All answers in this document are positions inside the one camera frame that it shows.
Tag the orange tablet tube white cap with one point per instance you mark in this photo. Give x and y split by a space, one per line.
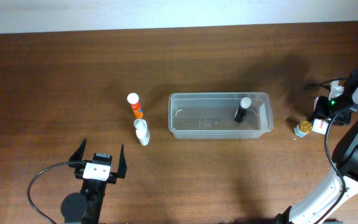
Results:
134 101

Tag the small jar gold lid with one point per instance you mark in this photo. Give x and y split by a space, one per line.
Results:
303 128

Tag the clear plastic container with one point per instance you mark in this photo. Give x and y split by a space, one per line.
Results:
211 115

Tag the dark bottle white cap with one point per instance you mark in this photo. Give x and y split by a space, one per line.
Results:
242 109

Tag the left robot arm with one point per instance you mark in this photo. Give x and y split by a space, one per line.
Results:
85 206

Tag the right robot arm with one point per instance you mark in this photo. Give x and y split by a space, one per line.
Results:
341 182

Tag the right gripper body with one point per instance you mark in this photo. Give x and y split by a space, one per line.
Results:
326 107

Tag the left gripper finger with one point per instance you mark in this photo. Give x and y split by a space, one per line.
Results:
78 154
122 166

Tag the white bottle clear cap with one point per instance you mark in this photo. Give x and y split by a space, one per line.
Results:
142 131

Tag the white medicine box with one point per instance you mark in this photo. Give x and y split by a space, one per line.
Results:
319 115

